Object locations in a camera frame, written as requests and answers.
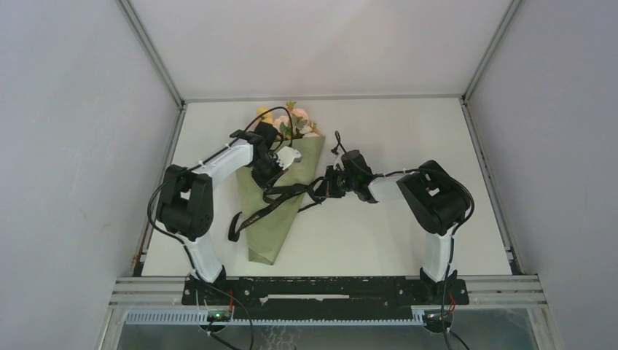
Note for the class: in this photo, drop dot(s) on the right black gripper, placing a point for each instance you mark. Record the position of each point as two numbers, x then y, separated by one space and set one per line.
329 189

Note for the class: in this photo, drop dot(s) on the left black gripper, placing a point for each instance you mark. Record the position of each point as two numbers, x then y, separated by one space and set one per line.
264 182

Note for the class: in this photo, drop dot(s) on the yellow fake flower stem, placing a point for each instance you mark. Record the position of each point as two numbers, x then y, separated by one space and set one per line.
265 115

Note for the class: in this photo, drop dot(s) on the orange wrapping paper sheet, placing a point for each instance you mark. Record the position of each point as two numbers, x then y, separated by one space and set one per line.
266 236

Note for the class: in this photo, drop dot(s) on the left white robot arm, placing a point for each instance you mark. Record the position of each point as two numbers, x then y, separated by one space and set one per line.
184 202

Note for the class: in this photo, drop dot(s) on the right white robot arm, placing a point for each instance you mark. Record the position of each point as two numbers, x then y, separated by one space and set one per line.
439 203

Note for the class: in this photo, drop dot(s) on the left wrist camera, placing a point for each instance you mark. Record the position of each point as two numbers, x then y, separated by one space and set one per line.
286 156

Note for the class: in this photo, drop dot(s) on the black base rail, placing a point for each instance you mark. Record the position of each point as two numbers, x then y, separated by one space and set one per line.
320 299

